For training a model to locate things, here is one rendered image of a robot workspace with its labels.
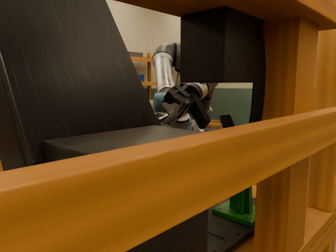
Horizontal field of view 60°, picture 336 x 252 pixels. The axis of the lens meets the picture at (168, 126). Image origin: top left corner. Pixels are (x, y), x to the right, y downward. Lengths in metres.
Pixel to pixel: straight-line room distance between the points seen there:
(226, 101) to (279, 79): 8.66
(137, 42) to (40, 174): 7.82
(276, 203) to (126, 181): 0.59
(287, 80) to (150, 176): 0.53
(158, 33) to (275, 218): 7.96
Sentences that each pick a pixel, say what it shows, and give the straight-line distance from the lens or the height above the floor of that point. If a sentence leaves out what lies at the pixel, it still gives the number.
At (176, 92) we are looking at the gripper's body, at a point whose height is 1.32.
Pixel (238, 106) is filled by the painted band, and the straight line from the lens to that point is 9.20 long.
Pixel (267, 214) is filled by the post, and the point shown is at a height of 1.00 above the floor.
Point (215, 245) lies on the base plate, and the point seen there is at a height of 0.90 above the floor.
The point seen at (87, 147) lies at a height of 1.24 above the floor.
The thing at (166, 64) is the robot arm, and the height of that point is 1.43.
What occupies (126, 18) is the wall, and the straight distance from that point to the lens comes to 7.92.
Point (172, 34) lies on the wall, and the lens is 8.96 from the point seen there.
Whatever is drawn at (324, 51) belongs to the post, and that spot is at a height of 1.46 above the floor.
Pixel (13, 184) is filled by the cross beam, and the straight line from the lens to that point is 0.24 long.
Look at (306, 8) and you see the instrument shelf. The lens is 0.71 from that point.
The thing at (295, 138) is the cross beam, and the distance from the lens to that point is 0.63.
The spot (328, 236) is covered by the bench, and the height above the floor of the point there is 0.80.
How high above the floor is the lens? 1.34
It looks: 8 degrees down
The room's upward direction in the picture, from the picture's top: straight up
